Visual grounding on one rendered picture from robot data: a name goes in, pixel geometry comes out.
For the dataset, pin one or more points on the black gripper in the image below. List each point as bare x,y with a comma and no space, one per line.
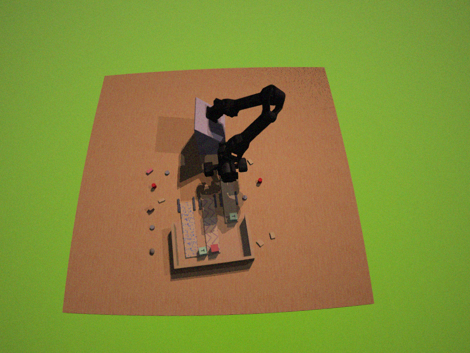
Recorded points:
209,167

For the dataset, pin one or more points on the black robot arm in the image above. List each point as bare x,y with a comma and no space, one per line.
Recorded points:
239,143

